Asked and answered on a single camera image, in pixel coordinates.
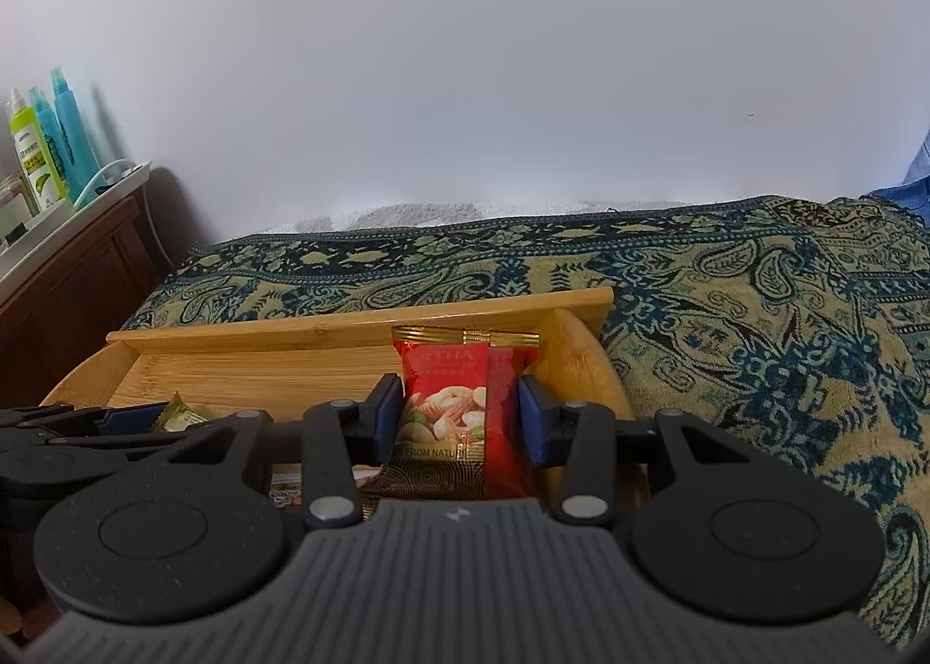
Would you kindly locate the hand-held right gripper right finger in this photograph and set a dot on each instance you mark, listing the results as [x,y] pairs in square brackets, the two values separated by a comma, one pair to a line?
[532,428]

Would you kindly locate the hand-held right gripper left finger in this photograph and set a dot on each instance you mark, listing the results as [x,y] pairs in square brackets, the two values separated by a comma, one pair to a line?
[385,417]

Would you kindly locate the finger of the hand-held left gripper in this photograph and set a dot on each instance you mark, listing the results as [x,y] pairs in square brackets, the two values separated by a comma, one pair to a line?
[127,420]
[109,442]

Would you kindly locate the small gold snack packet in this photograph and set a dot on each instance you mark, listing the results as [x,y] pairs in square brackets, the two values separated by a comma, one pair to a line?
[178,417]

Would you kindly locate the red nut packet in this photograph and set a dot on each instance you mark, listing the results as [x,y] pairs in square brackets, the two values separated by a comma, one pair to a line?
[450,402]

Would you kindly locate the wooden serving tray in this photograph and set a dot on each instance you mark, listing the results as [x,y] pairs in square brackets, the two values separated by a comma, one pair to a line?
[290,359]

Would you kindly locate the brown wooden cabinet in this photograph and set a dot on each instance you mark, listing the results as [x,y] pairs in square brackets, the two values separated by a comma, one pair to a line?
[73,300]

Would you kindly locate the blue and tan patterned blanket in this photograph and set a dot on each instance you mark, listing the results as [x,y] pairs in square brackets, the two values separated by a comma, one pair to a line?
[763,315]

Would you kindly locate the green and white bottle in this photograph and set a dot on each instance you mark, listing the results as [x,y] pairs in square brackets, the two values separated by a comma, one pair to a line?
[36,162]

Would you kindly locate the teal spray bottle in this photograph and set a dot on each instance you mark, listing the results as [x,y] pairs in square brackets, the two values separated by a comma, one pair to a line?
[47,126]
[76,141]

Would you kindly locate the blue striped cloth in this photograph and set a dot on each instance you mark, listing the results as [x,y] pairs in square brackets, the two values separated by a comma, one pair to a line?
[908,195]

